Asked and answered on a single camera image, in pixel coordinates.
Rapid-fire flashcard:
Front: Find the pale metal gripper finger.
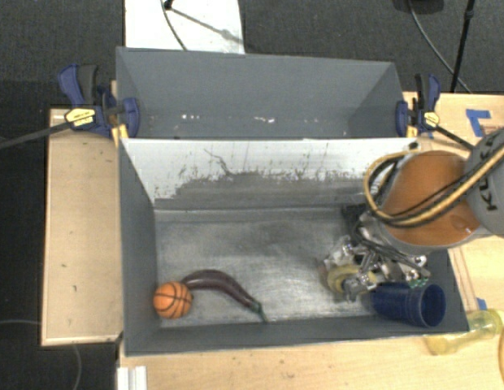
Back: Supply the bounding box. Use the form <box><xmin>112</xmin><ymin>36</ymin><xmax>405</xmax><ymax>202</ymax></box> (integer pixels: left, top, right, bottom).
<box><xmin>342</xmin><ymin>279</ymin><xmax>374</xmax><ymax>302</ymax></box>
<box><xmin>321</xmin><ymin>257</ymin><xmax>347</xmax><ymax>275</ymax></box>

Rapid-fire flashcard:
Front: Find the pale yellow ring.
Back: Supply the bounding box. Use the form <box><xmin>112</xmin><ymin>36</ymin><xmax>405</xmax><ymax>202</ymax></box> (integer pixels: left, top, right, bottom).
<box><xmin>327</xmin><ymin>264</ymin><xmax>359</xmax><ymax>293</ymax></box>

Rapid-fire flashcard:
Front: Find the dark blue cup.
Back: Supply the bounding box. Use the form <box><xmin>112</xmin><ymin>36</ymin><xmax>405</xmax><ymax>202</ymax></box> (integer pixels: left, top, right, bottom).
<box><xmin>368</xmin><ymin>281</ymin><xmax>447</xmax><ymax>329</ymax></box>

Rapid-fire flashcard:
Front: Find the grey metal bin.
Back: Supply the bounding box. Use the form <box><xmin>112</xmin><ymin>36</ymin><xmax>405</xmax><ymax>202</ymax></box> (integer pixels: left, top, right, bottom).
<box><xmin>115</xmin><ymin>45</ymin><xmax>471</xmax><ymax>357</ymax></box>

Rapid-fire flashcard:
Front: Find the clear yellow plastic bottle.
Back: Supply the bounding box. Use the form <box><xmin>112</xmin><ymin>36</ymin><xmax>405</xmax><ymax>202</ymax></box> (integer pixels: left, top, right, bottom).
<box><xmin>424</xmin><ymin>308</ymin><xmax>504</xmax><ymax>357</ymax></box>

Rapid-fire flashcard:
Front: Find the purple toy eggplant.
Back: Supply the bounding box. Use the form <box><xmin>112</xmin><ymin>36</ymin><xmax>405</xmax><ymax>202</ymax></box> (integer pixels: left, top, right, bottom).
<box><xmin>180</xmin><ymin>269</ymin><xmax>270</xmax><ymax>324</ymax></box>

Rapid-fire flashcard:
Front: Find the orange toy basketball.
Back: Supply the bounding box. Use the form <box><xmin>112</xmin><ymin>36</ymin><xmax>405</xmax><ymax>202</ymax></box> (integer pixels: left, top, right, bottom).
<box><xmin>152</xmin><ymin>281</ymin><xmax>194</xmax><ymax>321</ymax></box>

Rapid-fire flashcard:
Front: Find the pale wood board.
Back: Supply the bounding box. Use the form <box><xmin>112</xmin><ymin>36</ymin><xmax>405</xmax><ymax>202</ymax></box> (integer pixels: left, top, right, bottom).
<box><xmin>40</xmin><ymin>107</ymin><xmax>125</xmax><ymax>347</ymax></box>

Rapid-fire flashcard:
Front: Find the black cylinder on white bracket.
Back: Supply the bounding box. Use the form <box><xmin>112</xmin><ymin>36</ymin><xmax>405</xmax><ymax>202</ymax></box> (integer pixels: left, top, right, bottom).
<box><xmin>341</xmin><ymin>204</ymin><xmax>367</xmax><ymax>231</ymax></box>

